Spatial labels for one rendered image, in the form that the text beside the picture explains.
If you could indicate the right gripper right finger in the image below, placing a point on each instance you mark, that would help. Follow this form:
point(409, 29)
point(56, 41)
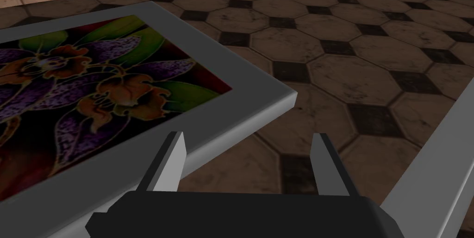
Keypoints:
point(329, 171)

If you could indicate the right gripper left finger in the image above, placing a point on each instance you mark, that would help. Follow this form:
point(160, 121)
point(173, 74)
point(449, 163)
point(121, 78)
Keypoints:
point(171, 167)

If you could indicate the grey framed orchid picture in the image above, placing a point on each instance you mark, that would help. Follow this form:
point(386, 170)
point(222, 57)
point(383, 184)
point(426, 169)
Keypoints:
point(111, 82)

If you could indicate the grey frame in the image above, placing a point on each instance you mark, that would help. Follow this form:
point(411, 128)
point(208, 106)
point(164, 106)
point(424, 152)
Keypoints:
point(433, 178)

